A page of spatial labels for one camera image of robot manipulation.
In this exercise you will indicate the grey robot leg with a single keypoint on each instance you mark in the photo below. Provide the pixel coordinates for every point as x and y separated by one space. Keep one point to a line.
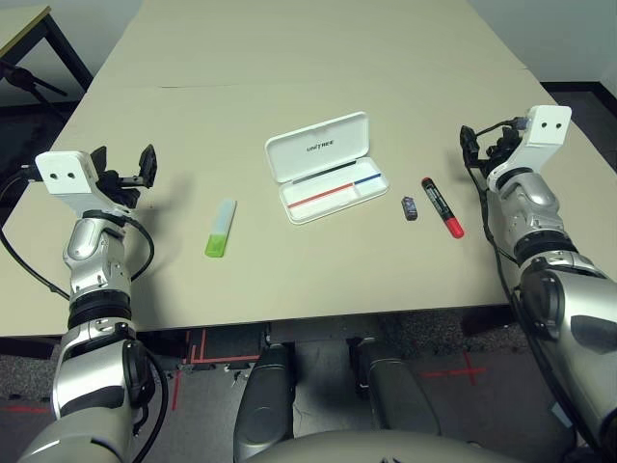
395 386
265 400

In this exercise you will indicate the red and black marker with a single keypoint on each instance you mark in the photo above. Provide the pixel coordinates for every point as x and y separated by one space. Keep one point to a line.
441 207

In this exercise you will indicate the grey robot torso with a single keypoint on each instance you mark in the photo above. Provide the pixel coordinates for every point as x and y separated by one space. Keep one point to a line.
376 451

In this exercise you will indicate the red tape lines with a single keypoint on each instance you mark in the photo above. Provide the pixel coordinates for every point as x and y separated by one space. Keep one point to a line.
226 359

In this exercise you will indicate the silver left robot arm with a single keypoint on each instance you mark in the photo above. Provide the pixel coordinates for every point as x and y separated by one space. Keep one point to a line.
91 347

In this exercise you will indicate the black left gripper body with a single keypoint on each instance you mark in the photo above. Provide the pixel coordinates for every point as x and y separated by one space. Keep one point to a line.
118 190

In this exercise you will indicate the red tape cross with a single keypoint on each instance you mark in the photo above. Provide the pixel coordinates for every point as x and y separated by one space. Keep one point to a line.
465 370

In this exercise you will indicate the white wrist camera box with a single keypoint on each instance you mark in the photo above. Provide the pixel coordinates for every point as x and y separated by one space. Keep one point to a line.
62 173
547 128

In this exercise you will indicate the grey square floor pad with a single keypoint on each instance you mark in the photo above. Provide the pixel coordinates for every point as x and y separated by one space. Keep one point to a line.
559 414

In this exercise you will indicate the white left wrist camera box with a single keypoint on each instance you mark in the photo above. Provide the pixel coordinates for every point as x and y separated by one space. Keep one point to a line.
62 173

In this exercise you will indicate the grey right robot leg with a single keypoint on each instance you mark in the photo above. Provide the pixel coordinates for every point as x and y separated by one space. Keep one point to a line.
395 386

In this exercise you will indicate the small dark eraser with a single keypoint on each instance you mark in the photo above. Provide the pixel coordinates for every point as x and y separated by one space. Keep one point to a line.
410 208

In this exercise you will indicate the black tripod stand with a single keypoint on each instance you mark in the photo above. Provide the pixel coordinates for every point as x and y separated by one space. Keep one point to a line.
24 77

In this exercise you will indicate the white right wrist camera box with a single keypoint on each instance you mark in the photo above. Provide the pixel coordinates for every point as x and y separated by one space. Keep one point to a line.
547 128

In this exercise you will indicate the side table with black frame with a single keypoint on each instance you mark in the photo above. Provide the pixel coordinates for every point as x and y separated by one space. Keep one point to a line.
24 29

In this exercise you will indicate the grey left robot leg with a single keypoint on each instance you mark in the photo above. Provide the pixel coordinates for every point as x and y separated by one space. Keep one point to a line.
265 400

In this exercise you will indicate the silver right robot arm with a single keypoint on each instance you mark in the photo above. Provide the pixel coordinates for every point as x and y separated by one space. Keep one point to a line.
540 226

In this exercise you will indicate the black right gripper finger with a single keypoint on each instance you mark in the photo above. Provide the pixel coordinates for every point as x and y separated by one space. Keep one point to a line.
470 144

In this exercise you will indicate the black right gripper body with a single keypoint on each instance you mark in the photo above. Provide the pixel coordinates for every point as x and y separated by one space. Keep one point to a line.
501 147

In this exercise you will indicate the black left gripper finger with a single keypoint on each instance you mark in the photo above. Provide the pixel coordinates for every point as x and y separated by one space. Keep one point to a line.
148 166
100 159

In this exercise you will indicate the white plastic pencil case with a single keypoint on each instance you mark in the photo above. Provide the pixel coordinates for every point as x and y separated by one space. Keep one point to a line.
318 149

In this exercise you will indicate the black table frame bar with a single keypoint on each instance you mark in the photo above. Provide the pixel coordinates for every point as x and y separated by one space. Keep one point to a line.
487 320

